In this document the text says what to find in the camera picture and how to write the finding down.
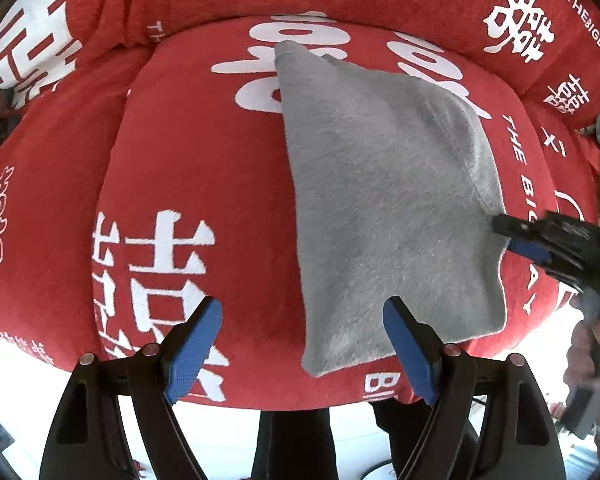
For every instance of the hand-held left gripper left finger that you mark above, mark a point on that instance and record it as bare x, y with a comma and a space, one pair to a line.
195, 350

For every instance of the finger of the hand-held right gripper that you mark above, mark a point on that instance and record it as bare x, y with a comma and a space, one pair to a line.
522, 240

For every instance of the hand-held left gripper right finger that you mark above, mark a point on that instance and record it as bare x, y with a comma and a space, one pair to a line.
416, 360

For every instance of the grey knit cloth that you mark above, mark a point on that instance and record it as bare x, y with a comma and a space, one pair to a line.
380, 185

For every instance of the person's right forearm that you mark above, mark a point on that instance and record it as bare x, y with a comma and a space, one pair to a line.
587, 360

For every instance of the red printed sofa cover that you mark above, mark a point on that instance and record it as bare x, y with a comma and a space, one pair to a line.
180, 160

